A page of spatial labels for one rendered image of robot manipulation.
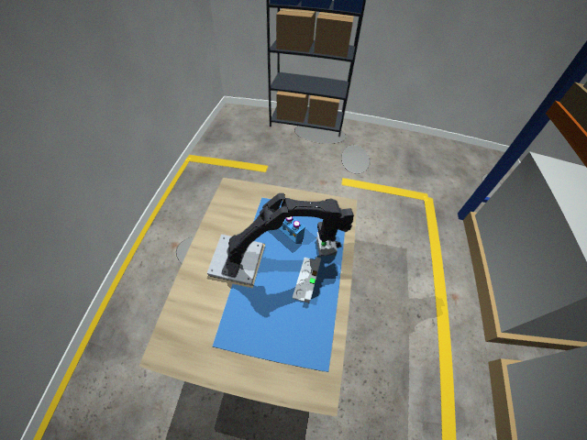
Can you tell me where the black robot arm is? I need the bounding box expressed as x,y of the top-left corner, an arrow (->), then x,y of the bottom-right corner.
221,193 -> 354,278

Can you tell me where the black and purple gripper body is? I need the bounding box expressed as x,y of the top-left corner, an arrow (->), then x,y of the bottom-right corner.
317,222 -> 336,242

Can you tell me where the grey key panel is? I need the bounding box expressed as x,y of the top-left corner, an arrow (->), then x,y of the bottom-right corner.
316,232 -> 342,257

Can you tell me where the blue work mat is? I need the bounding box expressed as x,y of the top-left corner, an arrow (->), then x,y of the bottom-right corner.
213,216 -> 345,372

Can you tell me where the white rectangular console with lamps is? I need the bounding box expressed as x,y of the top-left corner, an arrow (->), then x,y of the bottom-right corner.
293,257 -> 321,303

